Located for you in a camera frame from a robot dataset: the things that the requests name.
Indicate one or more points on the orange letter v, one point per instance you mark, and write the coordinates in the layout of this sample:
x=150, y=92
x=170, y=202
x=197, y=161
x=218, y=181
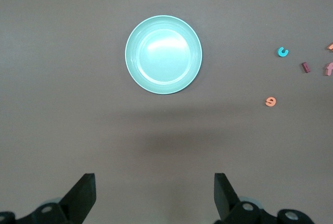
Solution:
x=331, y=47

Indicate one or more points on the maroon letter i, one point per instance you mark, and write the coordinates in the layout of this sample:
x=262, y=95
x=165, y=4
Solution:
x=306, y=67

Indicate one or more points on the teal letter c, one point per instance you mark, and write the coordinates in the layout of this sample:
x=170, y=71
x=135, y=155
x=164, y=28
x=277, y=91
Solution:
x=280, y=52

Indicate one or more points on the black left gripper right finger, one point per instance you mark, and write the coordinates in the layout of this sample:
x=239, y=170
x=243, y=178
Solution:
x=226, y=203

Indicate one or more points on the green plate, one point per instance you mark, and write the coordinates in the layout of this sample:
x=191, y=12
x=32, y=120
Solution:
x=163, y=54

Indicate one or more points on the red letter f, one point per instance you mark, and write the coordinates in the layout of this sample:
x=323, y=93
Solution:
x=329, y=69

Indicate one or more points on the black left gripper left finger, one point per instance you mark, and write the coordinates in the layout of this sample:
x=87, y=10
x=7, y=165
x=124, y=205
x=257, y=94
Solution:
x=78, y=203

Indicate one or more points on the orange letter e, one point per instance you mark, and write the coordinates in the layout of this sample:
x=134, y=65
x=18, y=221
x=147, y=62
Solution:
x=267, y=101

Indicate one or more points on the brown table cover sheet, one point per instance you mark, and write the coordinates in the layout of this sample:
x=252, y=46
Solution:
x=52, y=52

